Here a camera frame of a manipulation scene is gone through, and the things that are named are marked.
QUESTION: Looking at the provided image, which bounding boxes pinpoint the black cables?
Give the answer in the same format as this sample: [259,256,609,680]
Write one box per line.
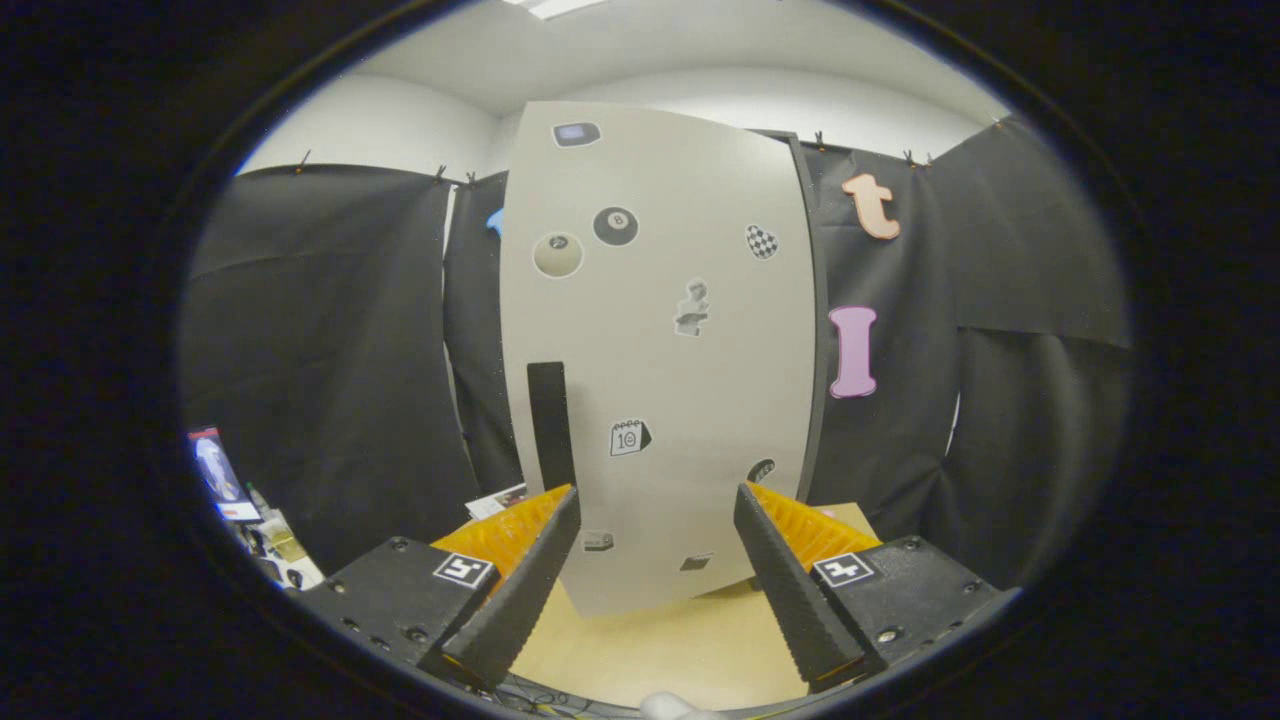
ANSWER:
[490,672,641,716]

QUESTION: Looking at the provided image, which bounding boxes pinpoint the stack of books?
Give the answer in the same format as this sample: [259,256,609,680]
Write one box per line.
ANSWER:
[465,483,528,521]

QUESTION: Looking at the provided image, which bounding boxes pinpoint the grey shoe cabinet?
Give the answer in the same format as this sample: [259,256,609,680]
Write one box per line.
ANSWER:
[750,128,831,506]

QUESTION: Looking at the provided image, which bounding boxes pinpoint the black door handle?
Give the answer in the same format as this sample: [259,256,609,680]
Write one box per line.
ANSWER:
[527,362,577,491]

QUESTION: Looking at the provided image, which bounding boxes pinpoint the long ceiling light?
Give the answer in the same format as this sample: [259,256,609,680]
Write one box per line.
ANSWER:
[505,0,606,21]

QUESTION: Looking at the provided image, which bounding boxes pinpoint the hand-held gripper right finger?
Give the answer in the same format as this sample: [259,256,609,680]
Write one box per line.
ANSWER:
[733,482,1021,693]

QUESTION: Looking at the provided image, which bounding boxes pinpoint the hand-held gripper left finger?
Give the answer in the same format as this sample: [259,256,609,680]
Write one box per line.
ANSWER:
[300,485,582,691]

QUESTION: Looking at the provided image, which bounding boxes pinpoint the white rounded object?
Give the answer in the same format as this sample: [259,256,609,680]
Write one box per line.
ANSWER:
[640,692,726,720]

